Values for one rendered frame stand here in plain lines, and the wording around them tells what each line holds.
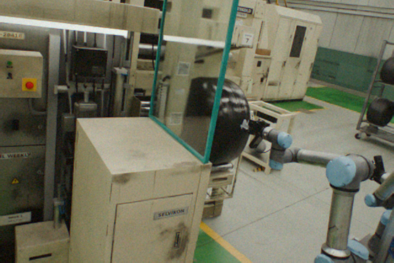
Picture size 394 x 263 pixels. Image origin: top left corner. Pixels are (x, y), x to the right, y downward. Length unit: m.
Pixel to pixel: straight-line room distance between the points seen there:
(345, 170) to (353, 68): 12.01
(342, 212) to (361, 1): 12.41
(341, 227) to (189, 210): 0.63
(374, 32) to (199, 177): 12.27
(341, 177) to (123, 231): 0.86
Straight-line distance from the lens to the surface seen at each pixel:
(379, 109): 7.06
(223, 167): 2.17
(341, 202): 1.52
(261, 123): 1.83
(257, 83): 6.84
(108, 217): 1.23
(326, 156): 1.70
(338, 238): 1.58
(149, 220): 1.30
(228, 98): 1.95
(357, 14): 13.60
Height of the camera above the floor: 1.80
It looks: 17 degrees down
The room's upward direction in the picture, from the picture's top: 9 degrees clockwise
